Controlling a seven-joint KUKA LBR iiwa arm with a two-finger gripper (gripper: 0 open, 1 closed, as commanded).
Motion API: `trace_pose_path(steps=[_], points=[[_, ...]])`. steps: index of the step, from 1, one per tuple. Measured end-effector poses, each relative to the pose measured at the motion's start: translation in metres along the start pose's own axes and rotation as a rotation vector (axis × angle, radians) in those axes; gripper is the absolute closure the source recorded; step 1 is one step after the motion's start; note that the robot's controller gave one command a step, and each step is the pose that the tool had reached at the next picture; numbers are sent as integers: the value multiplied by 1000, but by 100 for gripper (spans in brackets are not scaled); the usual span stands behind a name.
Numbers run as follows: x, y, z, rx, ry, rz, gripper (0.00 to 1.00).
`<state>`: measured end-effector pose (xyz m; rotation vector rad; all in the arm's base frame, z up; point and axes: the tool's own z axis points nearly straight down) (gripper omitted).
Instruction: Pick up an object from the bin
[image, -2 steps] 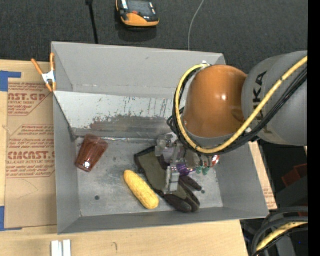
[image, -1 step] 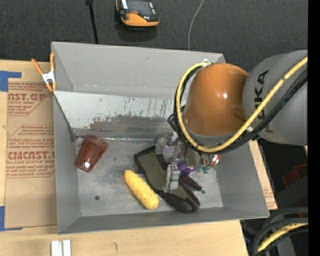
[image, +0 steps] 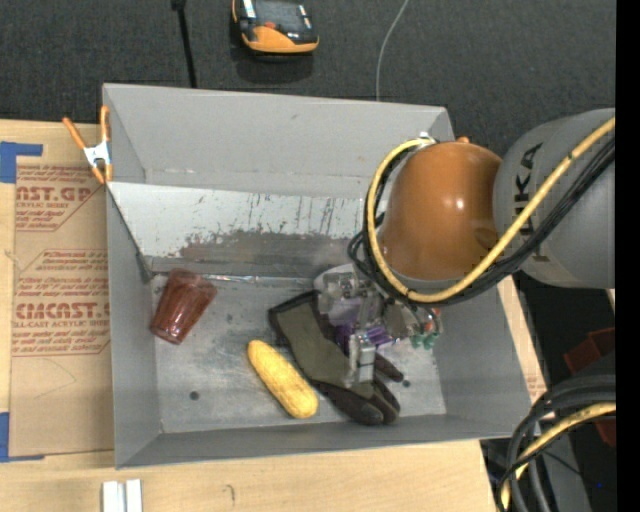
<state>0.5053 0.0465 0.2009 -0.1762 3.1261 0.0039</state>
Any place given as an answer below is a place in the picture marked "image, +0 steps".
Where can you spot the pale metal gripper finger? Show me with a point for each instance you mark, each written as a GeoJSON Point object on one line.
{"type": "Point", "coordinates": [331, 295]}
{"type": "Point", "coordinates": [362, 361]}

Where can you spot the grey and dark brown glove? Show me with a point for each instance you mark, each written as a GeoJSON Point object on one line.
{"type": "Point", "coordinates": [312, 342]}

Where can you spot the yellow toy corn cob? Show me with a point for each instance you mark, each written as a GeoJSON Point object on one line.
{"type": "Point", "coordinates": [282, 379]}

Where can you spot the red-brown ribbed cup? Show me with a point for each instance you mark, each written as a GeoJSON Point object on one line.
{"type": "Point", "coordinates": [181, 306]}

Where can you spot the grey metal bin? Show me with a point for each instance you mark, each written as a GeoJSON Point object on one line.
{"type": "Point", "coordinates": [225, 135]}

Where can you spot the brown cardboard board red print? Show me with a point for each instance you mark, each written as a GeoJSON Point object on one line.
{"type": "Point", "coordinates": [60, 280]}

